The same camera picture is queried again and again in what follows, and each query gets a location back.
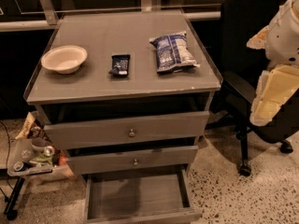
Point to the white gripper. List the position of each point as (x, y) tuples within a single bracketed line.
[(282, 38)]

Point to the grey bottom drawer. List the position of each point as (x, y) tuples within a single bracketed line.
[(144, 196)]

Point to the grey drawer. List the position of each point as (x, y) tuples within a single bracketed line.
[(144, 196), (128, 130), (132, 160)]

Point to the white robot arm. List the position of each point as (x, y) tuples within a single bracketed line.
[(280, 38)]

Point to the grey top drawer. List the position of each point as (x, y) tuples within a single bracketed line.
[(128, 130)]

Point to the grey middle drawer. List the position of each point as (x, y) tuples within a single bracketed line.
[(132, 160)]

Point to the grey wooden drawer cabinet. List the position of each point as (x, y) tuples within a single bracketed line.
[(92, 93)]

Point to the black office chair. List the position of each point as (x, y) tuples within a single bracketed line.
[(241, 68)]

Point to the blue white chip bag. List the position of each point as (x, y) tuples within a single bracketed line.
[(172, 54)]

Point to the dark blue snack bar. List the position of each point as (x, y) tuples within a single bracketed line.
[(120, 65)]

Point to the white paper bowl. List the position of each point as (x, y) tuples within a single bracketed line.
[(64, 59)]

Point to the metal railing bar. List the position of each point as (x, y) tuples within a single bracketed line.
[(16, 26)]

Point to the tan snack bag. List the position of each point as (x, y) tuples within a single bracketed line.
[(26, 127)]

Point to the clear plastic snack bin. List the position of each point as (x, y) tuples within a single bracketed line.
[(37, 159)]

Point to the black cart leg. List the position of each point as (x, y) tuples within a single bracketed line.
[(9, 211)]

